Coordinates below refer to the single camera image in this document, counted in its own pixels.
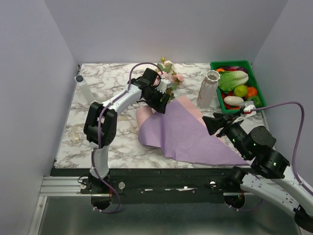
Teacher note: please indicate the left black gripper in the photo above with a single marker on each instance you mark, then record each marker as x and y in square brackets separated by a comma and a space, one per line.
[161, 106]

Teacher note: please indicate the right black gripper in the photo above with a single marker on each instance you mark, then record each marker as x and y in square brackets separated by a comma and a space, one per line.
[212, 124]

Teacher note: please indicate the purple wrapping paper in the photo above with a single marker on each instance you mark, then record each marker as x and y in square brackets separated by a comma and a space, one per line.
[181, 135]

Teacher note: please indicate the pink artificial flower bouquet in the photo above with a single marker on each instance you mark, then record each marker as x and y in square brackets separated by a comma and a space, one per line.
[167, 69]

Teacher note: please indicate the beige ribbon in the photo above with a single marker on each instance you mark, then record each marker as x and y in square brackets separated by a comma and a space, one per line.
[74, 133]

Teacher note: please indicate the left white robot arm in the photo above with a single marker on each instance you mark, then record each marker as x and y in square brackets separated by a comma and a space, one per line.
[101, 123]

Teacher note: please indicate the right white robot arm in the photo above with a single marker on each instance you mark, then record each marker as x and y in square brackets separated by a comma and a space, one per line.
[274, 179]

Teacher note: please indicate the white ribbed ceramic vase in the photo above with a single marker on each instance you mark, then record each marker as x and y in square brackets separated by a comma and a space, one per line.
[207, 97]

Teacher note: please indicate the white toy potato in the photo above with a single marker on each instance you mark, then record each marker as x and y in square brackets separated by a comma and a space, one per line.
[233, 100]

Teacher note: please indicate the toy lettuce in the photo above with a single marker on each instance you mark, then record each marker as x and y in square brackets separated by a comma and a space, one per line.
[229, 80]

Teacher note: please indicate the green toy bell pepper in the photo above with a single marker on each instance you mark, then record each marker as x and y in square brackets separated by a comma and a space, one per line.
[256, 100]

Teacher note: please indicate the purple toy onion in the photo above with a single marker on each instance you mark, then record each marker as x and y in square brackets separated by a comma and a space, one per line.
[233, 68]

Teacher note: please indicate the white bottle black cap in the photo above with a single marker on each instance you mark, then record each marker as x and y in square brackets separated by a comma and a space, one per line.
[84, 88]

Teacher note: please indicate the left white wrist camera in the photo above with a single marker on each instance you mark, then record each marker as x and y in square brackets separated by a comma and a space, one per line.
[163, 85]

